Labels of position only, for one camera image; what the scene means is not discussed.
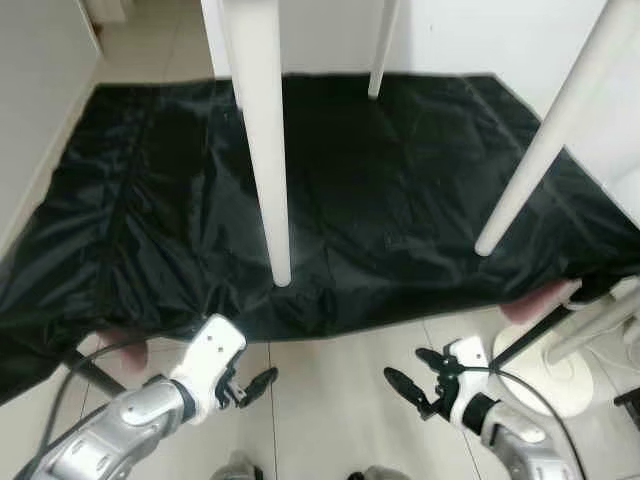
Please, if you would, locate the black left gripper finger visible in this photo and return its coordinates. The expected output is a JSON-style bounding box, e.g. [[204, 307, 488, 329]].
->
[[240, 367, 281, 401]]

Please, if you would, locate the white tapered plastic table leg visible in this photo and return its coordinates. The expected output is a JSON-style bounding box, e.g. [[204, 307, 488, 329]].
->
[[218, 0, 293, 288], [474, 0, 640, 258], [367, 0, 403, 99]]

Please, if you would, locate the grey robot left foot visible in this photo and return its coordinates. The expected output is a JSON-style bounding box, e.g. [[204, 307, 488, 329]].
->
[[215, 452, 263, 480]]

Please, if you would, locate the grey robot foot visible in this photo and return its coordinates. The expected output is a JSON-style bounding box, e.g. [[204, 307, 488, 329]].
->
[[348, 465, 406, 480], [215, 452, 263, 480]]

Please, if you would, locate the grey robot right foot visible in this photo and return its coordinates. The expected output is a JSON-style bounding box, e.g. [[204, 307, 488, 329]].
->
[[348, 465, 406, 480]]

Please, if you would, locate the white round stand base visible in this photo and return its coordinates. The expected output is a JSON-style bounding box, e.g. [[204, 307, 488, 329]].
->
[[493, 280, 640, 419]]

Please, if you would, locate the black table cloth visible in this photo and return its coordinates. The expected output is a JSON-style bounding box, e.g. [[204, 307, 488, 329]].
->
[[0, 72, 640, 406]]

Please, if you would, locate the black plastic box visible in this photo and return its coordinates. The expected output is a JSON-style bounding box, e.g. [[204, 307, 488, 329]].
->
[[615, 388, 640, 431]]

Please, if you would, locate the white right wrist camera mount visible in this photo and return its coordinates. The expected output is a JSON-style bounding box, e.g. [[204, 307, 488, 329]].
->
[[448, 337, 501, 433]]

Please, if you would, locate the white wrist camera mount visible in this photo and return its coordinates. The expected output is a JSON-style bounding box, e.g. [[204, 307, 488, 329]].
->
[[170, 313, 248, 421], [448, 337, 501, 433]]

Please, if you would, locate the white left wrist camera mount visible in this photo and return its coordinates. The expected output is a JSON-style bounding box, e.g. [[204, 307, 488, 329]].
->
[[170, 313, 248, 421]]

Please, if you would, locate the black metal frame bar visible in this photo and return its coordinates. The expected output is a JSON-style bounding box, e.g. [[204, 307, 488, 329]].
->
[[495, 290, 611, 371], [62, 345, 126, 396]]

